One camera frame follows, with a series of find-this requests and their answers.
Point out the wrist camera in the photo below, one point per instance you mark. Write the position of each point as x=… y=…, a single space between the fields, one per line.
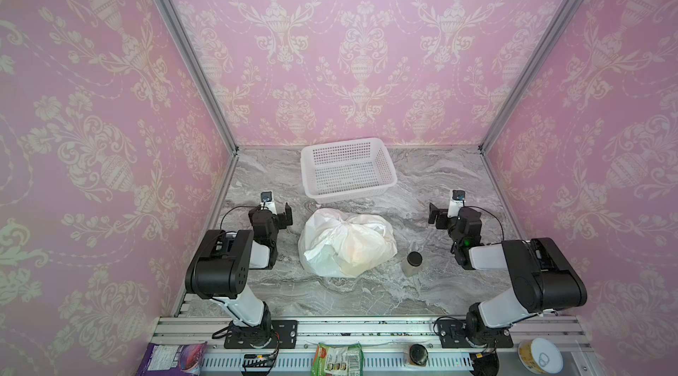
x=457 y=202
x=267 y=200

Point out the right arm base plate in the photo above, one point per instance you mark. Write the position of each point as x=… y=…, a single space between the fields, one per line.
x=455 y=334

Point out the left aluminium corner post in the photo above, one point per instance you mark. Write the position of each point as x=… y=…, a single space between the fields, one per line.
x=171 y=18

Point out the black lid jar front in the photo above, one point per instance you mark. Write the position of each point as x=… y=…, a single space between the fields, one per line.
x=417 y=355

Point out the clear jar black lid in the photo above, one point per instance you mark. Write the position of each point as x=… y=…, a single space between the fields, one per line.
x=412 y=264

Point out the tin can pull tab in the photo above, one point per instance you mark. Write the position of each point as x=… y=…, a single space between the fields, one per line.
x=540 y=356

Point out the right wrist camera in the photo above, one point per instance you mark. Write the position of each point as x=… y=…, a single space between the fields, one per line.
x=457 y=202

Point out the white perforated plastic basket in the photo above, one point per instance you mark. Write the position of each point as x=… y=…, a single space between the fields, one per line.
x=344 y=170

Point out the white plastic bag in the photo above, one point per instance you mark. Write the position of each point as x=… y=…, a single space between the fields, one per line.
x=335 y=244

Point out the right aluminium corner post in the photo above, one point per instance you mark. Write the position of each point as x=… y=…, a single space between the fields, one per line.
x=562 y=17

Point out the purple snack packet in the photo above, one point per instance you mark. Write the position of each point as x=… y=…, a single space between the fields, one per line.
x=172 y=360

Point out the green snack packet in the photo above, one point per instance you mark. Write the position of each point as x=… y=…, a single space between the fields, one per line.
x=342 y=360

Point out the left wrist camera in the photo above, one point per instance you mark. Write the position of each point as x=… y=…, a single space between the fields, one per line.
x=267 y=200

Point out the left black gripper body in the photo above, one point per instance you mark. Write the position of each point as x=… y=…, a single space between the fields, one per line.
x=283 y=215

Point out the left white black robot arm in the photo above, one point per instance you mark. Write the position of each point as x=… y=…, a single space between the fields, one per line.
x=219 y=272

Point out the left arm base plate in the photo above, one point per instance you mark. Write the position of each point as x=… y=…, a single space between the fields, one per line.
x=277 y=334

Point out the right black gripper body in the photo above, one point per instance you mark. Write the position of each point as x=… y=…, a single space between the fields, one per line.
x=438 y=215

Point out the aluminium corner post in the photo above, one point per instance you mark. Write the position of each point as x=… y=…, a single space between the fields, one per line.
x=562 y=17
x=171 y=18

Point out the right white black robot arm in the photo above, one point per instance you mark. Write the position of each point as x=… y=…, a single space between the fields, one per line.
x=541 y=278

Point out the aluminium front rail frame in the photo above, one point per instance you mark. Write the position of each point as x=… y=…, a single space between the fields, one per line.
x=385 y=342

